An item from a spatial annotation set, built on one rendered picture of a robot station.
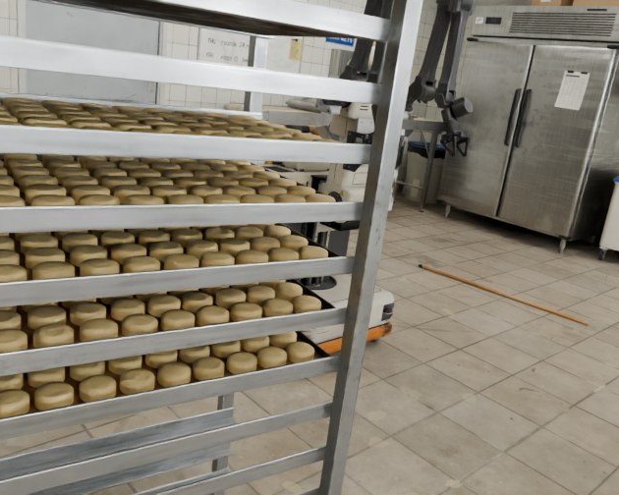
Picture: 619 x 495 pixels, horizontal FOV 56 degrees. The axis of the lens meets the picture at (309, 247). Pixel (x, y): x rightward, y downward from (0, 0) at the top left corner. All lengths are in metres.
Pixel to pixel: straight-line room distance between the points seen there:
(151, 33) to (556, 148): 3.48
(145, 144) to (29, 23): 3.91
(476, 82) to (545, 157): 1.01
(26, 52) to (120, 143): 0.14
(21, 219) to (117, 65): 0.21
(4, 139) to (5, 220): 0.09
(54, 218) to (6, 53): 0.18
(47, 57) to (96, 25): 4.07
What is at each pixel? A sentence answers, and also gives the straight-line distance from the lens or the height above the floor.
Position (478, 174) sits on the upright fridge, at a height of 0.53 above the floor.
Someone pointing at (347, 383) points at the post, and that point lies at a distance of 1.00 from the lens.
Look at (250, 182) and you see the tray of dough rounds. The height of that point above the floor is 1.06.
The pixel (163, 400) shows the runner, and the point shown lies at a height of 0.78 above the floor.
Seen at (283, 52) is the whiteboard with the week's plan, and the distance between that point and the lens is 5.65.
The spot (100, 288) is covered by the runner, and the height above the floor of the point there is 0.96.
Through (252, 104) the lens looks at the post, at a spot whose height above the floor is 1.17.
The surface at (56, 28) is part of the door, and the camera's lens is 4.68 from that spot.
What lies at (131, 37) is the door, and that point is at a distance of 4.89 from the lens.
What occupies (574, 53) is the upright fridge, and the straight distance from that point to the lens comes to 5.50.
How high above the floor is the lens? 1.25
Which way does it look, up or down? 17 degrees down
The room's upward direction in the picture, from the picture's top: 7 degrees clockwise
